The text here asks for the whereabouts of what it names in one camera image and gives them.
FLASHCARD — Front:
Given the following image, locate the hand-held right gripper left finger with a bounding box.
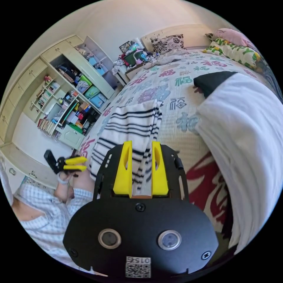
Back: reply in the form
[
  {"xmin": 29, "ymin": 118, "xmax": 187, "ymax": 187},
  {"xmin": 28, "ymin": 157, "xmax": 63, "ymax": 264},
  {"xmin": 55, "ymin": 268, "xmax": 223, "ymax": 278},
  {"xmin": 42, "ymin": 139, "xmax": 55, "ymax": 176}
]
[{"xmin": 113, "ymin": 140, "xmax": 133, "ymax": 198}]

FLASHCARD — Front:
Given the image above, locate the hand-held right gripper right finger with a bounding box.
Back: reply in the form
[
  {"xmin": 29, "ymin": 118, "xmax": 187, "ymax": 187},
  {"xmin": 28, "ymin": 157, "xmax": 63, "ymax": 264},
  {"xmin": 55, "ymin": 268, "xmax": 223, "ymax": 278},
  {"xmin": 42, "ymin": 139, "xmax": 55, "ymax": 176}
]
[{"xmin": 151, "ymin": 141, "xmax": 170, "ymax": 198}]

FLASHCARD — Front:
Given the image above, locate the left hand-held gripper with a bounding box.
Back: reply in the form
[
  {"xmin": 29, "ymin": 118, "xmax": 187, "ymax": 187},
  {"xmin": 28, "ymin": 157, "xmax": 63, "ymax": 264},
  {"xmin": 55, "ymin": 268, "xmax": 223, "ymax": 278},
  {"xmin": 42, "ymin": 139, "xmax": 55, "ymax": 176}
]
[{"xmin": 55, "ymin": 156, "xmax": 88, "ymax": 177}]

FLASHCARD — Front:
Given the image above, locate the black and white striped shirt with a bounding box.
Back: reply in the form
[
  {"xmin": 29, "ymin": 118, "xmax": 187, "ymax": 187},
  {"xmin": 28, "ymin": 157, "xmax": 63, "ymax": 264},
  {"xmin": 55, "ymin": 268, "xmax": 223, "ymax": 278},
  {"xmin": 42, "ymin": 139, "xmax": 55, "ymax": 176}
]
[{"xmin": 89, "ymin": 99, "xmax": 163, "ymax": 193}]

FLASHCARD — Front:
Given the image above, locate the person's left forearm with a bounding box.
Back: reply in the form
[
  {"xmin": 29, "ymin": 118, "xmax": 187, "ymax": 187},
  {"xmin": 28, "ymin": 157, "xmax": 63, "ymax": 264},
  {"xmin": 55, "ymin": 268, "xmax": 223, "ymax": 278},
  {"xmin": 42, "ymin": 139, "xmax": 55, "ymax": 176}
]
[{"xmin": 54, "ymin": 180, "xmax": 75, "ymax": 203}]

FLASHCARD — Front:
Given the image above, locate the person's left hand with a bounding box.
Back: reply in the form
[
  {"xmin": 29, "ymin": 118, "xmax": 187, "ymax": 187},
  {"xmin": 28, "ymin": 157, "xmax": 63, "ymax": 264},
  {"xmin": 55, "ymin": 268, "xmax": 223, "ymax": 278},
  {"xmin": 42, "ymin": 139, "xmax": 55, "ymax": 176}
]
[{"xmin": 58, "ymin": 170, "xmax": 80, "ymax": 185}]

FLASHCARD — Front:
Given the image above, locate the bed with printed quilt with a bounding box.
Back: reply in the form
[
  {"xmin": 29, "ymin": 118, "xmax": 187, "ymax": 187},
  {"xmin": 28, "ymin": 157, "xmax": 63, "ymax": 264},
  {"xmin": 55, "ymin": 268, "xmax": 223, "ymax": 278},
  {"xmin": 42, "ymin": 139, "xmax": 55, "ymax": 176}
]
[{"xmin": 78, "ymin": 24, "xmax": 277, "ymax": 235}]

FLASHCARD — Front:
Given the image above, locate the cream low cabinet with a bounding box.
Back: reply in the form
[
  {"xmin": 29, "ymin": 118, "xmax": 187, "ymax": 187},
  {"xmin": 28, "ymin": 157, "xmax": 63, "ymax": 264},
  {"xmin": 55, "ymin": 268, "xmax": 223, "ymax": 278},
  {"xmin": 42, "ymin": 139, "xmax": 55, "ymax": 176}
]
[{"xmin": 0, "ymin": 142, "xmax": 60, "ymax": 191}]

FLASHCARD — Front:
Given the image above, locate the person's body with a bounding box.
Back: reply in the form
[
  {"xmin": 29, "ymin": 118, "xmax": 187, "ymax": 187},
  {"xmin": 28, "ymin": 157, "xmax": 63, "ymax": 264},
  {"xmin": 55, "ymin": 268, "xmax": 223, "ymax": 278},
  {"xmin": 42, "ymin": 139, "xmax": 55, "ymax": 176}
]
[{"xmin": 0, "ymin": 152, "xmax": 96, "ymax": 272}]

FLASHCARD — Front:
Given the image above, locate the cream cupboard with shelves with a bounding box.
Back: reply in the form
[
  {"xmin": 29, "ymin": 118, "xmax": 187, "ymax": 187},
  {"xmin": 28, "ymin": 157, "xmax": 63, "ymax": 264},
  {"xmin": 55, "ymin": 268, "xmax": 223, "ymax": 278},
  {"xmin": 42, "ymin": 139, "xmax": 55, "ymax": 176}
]
[{"xmin": 0, "ymin": 35, "xmax": 116, "ymax": 151}]

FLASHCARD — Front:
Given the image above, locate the pile of clothes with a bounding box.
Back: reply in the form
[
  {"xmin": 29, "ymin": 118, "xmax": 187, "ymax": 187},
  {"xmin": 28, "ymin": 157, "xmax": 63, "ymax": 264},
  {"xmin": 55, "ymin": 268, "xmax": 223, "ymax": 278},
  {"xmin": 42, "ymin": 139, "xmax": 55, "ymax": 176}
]
[{"xmin": 193, "ymin": 71, "xmax": 283, "ymax": 255}]

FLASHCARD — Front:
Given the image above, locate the cluttered white nightstand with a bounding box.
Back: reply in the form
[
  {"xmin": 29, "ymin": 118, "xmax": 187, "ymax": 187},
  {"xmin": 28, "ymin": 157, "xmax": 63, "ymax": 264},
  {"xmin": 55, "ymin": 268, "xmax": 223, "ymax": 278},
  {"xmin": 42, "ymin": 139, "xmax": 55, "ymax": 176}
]
[{"xmin": 111, "ymin": 39, "xmax": 160, "ymax": 86}]

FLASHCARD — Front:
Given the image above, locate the beige crumpled cloth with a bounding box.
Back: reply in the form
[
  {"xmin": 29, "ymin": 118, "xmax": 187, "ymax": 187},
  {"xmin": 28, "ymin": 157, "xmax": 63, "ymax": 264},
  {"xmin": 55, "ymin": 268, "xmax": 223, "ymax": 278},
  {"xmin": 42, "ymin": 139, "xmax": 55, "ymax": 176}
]
[{"xmin": 144, "ymin": 50, "xmax": 193, "ymax": 67}]

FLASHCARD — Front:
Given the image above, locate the black and white floral pillow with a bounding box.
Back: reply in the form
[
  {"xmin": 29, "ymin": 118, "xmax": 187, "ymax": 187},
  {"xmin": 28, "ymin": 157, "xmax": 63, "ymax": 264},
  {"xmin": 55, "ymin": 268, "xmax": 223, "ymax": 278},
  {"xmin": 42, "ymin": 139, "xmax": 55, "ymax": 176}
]
[{"xmin": 151, "ymin": 34, "xmax": 185, "ymax": 52}]

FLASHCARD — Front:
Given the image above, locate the green and yellow printed quilt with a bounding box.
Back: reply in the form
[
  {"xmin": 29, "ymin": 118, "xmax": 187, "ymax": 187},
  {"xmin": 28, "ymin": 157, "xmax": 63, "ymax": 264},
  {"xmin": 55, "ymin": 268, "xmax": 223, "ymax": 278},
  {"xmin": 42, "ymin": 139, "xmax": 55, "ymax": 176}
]
[{"xmin": 203, "ymin": 37, "xmax": 262, "ymax": 70}]

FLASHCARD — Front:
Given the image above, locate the pink pillow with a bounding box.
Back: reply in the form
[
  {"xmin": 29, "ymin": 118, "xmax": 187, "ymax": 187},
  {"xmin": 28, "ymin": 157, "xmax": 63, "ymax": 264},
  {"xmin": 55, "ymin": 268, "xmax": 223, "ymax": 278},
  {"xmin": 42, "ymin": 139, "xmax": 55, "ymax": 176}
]
[{"xmin": 213, "ymin": 28, "xmax": 258, "ymax": 50}]

